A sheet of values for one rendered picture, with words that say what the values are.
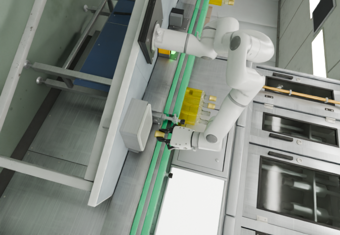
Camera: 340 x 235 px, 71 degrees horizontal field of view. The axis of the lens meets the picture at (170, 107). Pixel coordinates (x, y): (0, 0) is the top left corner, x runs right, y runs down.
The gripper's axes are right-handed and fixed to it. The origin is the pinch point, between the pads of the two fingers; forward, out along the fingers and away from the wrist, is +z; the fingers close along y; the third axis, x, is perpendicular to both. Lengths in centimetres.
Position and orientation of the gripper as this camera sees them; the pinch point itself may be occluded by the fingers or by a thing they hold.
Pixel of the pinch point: (162, 134)
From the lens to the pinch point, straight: 114.2
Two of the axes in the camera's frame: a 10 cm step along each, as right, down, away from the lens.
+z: -9.4, -0.9, 3.3
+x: -2.4, -5.0, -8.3
